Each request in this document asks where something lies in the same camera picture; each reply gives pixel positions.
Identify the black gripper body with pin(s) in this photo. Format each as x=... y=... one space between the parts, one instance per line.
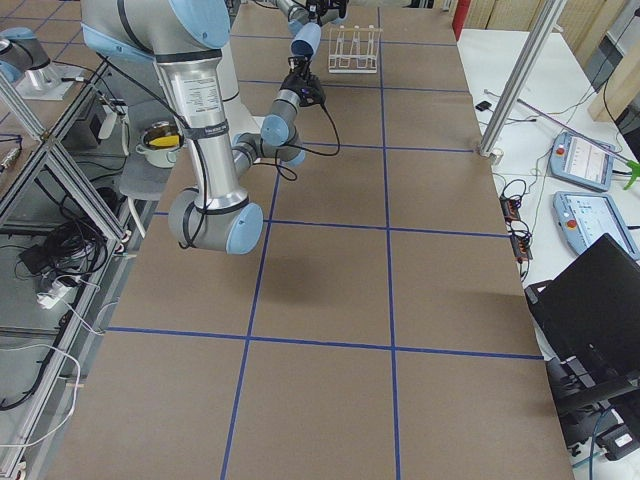
x=298 y=81

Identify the blue plastic cup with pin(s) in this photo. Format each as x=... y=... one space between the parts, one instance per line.
x=306 y=41

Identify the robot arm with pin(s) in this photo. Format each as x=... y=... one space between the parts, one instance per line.
x=320 y=12
x=188 y=45

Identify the white cup holder rack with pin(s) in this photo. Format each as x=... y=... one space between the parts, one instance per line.
x=354 y=50

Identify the pot with yellow item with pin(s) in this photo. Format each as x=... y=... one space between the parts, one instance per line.
x=159 y=144

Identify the small black device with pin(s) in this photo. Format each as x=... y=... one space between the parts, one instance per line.
x=483 y=105

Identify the orange black power strip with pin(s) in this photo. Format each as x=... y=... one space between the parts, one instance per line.
x=518 y=230

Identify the upper teach pendant tablet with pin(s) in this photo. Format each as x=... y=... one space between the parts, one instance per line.
x=575 y=160

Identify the teach pendant tablet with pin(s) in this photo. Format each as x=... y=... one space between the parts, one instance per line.
x=585 y=217
x=575 y=160

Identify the lower teach pendant tablet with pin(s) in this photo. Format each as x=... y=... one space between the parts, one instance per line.
x=585 y=217

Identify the metal reacher grabber tool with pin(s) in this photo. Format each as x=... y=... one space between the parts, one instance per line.
x=631 y=164

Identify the black laptop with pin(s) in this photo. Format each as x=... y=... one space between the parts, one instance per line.
x=589 y=315

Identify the aluminium frame post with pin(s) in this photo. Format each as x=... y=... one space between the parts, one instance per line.
x=525 y=62

